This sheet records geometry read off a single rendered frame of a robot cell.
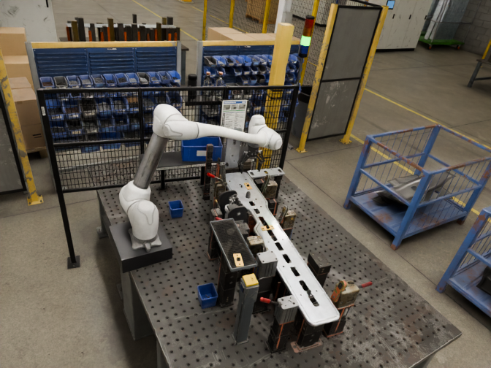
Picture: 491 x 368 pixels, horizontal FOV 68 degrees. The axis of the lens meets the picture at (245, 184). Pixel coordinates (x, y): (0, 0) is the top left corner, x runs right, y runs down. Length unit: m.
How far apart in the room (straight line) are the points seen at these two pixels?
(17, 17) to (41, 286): 6.08
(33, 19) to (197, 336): 7.37
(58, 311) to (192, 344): 1.42
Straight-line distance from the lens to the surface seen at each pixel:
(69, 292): 3.35
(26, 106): 4.85
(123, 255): 2.38
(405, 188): 4.25
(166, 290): 2.32
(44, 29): 8.64
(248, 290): 1.78
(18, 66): 6.13
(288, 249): 2.21
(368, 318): 2.43
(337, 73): 5.37
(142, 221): 2.29
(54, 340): 3.10
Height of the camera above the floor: 2.47
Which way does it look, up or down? 33 degrees down
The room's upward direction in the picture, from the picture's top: 8 degrees clockwise
